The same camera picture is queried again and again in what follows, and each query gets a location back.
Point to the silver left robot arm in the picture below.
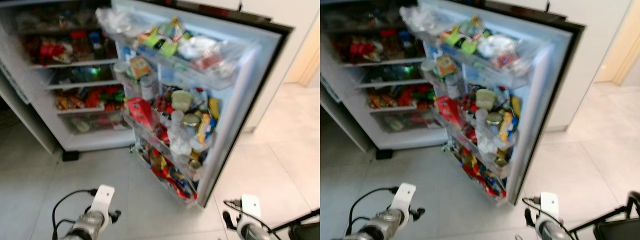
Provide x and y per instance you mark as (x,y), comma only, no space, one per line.
(380,226)
(85,226)

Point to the black fridge foot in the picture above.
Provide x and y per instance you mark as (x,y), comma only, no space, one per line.
(383,154)
(70,155)

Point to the white open fridge cabinet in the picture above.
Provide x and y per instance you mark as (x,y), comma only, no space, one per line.
(95,141)
(400,140)

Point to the clear crisper drawer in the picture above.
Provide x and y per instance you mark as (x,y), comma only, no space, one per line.
(400,120)
(95,122)

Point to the yellow and blue packet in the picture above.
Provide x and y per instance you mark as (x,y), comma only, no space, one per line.
(506,126)
(205,127)

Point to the metal tin can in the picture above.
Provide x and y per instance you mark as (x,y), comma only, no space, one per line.
(493,119)
(191,120)

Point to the red carton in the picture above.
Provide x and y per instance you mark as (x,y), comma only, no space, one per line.
(140,112)
(448,110)

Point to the yellow bottle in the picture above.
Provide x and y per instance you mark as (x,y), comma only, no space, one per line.
(213,107)
(516,106)

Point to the jar with pale lid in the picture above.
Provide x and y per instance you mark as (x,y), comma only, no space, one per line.
(485,98)
(181,100)

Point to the orange food packet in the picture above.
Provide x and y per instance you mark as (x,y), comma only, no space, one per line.
(445,65)
(139,66)

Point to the white plastic bag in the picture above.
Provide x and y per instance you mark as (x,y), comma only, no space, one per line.
(500,47)
(200,47)

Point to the red food packet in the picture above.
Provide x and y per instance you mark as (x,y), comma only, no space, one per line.
(359,48)
(47,50)

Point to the green food packet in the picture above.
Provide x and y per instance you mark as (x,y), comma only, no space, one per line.
(160,42)
(460,40)

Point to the clear crumpled plastic bag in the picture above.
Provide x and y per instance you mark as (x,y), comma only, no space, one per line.
(112,20)
(417,20)

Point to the beige door frame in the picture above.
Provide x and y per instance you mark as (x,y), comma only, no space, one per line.
(620,50)
(310,60)

